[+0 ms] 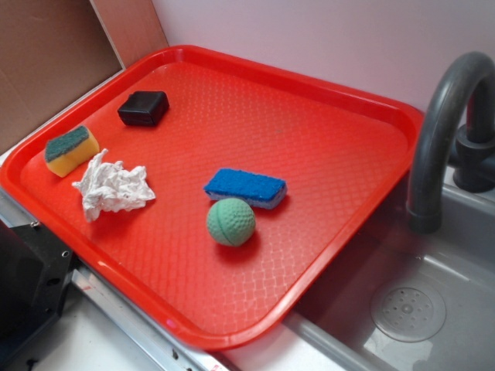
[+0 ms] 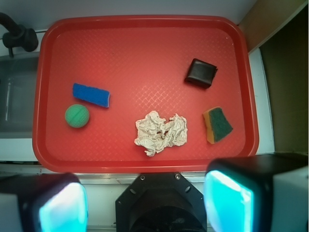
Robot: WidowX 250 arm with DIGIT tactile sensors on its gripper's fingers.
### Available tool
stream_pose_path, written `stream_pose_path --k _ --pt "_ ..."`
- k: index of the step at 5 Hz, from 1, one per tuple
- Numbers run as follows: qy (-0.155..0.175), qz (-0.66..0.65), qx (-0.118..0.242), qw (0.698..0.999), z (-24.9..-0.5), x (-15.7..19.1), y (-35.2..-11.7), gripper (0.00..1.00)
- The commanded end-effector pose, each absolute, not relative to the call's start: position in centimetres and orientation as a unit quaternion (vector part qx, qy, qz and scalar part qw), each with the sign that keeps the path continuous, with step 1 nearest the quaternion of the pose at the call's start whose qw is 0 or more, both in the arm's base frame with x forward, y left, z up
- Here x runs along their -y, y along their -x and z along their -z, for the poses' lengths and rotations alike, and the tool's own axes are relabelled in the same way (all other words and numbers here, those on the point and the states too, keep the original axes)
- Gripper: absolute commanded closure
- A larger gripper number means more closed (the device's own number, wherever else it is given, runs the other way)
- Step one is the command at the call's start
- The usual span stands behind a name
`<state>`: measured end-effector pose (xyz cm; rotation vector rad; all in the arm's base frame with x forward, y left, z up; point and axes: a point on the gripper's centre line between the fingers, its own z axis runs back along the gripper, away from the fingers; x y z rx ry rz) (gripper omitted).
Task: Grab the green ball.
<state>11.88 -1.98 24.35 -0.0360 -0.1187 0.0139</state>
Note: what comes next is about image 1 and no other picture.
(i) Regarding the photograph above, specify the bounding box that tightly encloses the grey plastic sink basin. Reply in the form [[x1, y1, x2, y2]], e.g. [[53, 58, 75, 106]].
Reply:
[[285, 181, 494, 370]]

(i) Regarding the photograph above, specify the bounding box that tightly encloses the crumpled white paper towel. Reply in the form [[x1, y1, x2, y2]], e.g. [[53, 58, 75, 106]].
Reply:
[[72, 148, 155, 223]]

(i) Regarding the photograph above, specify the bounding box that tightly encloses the green dimpled ball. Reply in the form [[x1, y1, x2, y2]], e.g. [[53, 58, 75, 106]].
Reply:
[[207, 198, 256, 247]]

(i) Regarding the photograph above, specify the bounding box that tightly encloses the blue scrub sponge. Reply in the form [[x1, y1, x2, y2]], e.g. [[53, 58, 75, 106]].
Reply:
[[203, 168, 288, 209]]

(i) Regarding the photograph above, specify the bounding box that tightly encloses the red plastic tray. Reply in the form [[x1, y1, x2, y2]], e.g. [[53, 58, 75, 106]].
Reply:
[[1, 46, 422, 350]]

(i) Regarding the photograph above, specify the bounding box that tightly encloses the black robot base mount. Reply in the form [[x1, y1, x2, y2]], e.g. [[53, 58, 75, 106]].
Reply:
[[1, 223, 73, 366]]

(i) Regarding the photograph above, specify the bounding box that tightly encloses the grey toy faucet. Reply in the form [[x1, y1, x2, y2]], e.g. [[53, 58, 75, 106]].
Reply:
[[406, 52, 494, 233]]

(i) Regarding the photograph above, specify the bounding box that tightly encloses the silver metal rail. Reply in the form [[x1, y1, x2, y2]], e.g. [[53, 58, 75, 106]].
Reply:
[[1, 192, 235, 370]]

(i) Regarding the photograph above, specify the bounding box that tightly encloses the yellow green sponge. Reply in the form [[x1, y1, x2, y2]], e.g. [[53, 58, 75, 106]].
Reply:
[[44, 126, 100, 178]]

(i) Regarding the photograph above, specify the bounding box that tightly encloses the black rectangular block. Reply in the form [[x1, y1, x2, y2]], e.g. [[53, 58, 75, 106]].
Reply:
[[118, 91, 169, 127]]

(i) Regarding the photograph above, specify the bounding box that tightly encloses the grey sink drain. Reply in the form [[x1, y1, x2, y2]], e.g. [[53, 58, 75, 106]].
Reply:
[[370, 283, 446, 342]]

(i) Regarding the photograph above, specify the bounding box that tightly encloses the brown cardboard panel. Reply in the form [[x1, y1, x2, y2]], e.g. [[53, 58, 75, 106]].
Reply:
[[1, 1, 168, 152]]

